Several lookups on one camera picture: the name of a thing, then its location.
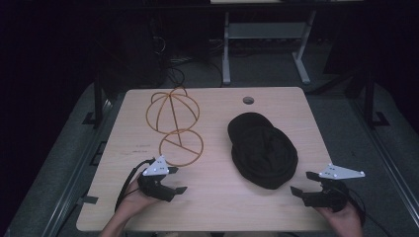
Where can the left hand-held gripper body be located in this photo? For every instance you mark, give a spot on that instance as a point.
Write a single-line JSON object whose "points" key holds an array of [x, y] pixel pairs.
{"points": [[156, 169]]}

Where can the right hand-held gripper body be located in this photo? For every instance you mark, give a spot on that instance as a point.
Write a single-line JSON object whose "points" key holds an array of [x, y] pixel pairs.
{"points": [[329, 196]]}

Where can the black hat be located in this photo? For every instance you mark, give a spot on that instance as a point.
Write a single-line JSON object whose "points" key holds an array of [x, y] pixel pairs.
{"points": [[263, 153]]}

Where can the person's right hand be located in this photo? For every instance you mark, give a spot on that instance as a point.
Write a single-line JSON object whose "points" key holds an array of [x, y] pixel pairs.
{"points": [[346, 222]]}

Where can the person's left hand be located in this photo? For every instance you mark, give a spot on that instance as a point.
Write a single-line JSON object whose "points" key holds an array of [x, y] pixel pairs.
{"points": [[130, 201]]}

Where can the grey tape strip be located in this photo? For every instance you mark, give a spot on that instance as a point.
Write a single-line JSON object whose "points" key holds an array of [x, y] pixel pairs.
{"points": [[88, 199]]}

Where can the black metal stand post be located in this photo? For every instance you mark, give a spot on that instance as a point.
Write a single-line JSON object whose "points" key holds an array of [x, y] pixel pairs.
{"points": [[98, 102], [369, 98]]}

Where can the grey metal desk frame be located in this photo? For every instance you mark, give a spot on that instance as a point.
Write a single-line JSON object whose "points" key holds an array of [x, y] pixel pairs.
{"points": [[263, 31]]}

